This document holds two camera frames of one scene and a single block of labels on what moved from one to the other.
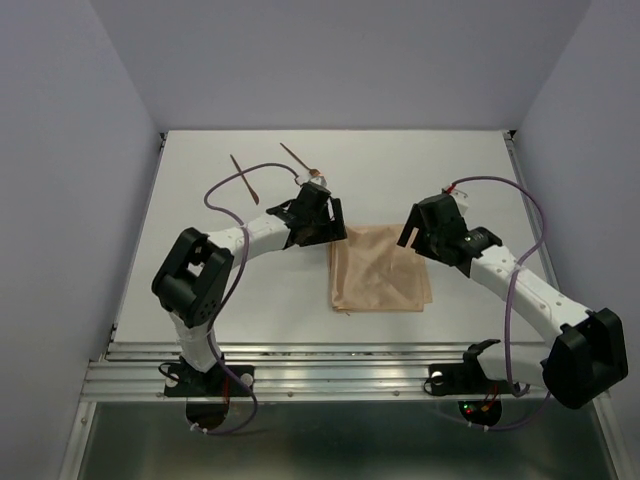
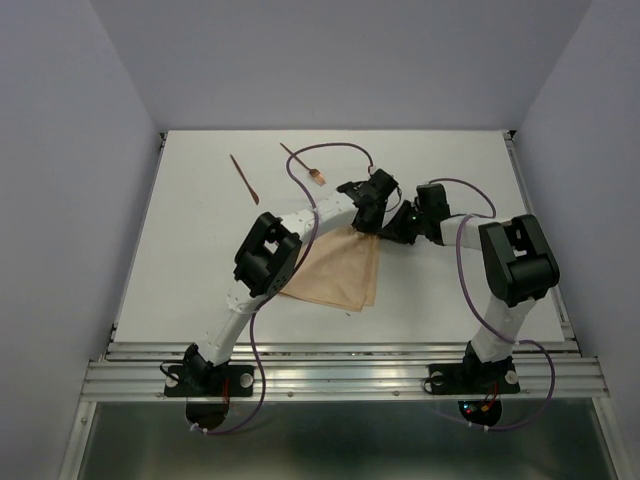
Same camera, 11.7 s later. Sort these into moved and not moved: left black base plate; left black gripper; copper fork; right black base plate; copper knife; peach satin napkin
Moved: left black gripper; peach satin napkin
Not moved: left black base plate; copper knife; copper fork; right black base plate
